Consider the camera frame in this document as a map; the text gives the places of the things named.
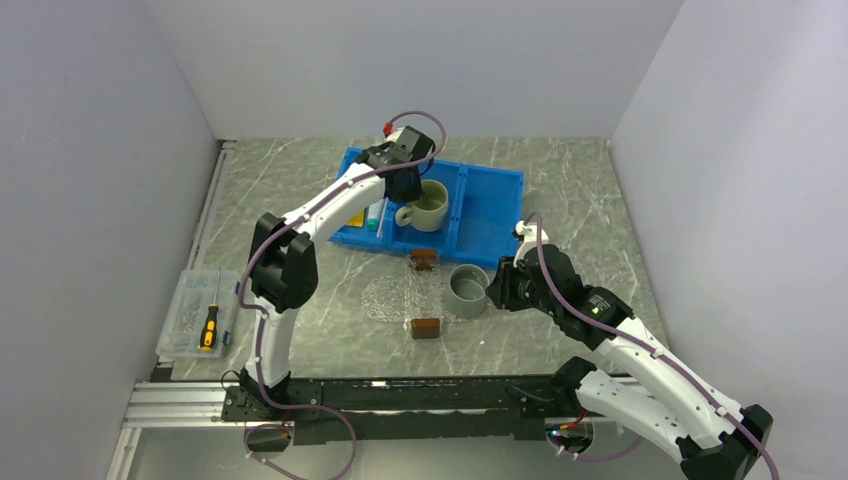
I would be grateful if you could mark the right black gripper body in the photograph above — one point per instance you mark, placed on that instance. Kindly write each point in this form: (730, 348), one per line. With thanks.
(516, 290)

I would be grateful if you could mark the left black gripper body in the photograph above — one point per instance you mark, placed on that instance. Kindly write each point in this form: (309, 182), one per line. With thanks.
(413, 190)

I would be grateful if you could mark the cream ceramic mug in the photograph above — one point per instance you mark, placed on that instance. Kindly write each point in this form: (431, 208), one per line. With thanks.
(427, 213)

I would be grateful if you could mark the white green-capped toothpaste tube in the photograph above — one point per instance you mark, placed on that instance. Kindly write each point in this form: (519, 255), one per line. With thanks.
(374, 215)

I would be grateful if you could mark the grey ceramic mug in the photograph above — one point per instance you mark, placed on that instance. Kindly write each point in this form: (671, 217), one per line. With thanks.
(465, 292)

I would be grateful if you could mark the blue three-compartment bin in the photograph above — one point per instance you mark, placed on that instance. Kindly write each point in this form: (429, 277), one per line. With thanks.
(466, 214)

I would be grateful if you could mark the clear acrylic toothbrush holder tray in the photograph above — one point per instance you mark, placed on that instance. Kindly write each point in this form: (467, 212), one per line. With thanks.
(425, 313)

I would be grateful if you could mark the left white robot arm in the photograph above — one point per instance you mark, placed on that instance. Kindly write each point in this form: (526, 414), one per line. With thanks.
(282, 270)

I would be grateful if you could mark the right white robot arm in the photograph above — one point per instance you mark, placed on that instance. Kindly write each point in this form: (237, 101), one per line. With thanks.
(709, 435)

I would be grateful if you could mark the yellow toothpaste tube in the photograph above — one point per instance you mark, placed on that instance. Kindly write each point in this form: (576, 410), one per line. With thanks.
(358, 220)

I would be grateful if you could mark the clear plastic screw box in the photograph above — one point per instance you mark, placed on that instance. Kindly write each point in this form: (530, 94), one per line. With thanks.
(196, 291)

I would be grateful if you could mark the orange black screwdriver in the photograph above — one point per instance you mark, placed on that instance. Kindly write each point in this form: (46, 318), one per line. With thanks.
(208, 337)

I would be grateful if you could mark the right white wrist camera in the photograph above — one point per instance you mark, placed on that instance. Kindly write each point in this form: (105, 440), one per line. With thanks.
(529, 236)

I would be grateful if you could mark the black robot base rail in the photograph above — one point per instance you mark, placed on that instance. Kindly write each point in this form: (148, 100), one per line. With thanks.
(327, 410)

